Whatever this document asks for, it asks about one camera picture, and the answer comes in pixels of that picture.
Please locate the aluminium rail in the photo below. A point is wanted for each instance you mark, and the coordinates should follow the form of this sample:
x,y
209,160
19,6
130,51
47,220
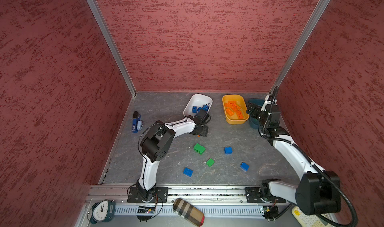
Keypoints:
x,y
213,201

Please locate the green analog clock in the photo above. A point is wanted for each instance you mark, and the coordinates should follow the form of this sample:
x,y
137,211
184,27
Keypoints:
x,y
103,211

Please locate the large blue stapler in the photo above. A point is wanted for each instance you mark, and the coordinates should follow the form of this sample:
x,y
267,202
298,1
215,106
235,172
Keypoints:
x,y
136,118

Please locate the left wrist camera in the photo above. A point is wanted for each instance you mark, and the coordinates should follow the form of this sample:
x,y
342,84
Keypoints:
x,y
202,116

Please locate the aluminium corner post left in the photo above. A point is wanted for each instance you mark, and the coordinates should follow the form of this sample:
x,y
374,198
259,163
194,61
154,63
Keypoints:
x,y
97,13

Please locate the green lego large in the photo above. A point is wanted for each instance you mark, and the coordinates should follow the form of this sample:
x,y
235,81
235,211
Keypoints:
x,y
199,148

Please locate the yellow plastic bin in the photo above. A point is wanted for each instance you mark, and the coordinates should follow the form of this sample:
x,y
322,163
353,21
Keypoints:
x,y
233,120

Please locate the yellow calculator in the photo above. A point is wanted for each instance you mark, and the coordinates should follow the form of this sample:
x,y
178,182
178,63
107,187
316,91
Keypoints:
x,y
307,221

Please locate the aluminium corner post right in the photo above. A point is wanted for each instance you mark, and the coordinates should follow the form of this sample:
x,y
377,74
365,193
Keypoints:
x,y
305,34

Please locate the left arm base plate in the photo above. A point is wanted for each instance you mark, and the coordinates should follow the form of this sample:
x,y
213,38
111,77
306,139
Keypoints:
x,y
156,194

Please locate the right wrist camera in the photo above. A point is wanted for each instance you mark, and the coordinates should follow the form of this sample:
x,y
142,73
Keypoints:
x,y
270,117

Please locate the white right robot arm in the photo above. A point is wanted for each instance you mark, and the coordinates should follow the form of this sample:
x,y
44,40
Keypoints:
x,y
317,191

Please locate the orange lego stack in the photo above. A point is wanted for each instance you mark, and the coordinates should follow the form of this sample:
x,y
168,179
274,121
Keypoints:
x,y
239,114

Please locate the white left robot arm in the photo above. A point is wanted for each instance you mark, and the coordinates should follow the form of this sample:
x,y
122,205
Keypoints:
x,y
155,145

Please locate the white plastic bin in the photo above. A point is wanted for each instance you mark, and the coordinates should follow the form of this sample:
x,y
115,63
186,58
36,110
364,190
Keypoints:
x,y
197,100

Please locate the aluminium corner post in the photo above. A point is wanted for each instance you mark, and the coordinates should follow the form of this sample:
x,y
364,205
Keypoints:
x,y
305,34
97,13

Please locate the teal plastic bin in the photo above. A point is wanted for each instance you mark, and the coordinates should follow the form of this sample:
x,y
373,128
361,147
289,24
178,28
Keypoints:
x,y
254,122

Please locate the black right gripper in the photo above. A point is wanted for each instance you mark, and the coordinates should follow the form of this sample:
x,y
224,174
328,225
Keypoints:
x,y
256,109

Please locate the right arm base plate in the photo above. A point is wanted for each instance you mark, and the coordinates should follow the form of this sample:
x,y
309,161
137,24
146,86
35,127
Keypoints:
x,y
253,196

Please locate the small light blue stapler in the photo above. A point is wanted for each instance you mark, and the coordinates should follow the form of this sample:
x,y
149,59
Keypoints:
x,y
139,125

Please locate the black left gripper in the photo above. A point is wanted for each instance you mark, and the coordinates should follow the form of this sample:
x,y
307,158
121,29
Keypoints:
x,y
204,133

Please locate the plaid glasses case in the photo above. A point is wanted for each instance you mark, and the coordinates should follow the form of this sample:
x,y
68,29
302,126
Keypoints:
x,y
189,212

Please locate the green lego lowest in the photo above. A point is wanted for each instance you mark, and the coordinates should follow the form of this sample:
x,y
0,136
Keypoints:
x,y
210,162

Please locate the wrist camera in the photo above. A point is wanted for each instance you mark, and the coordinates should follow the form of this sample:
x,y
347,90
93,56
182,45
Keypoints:
x,y
202,116
270,117

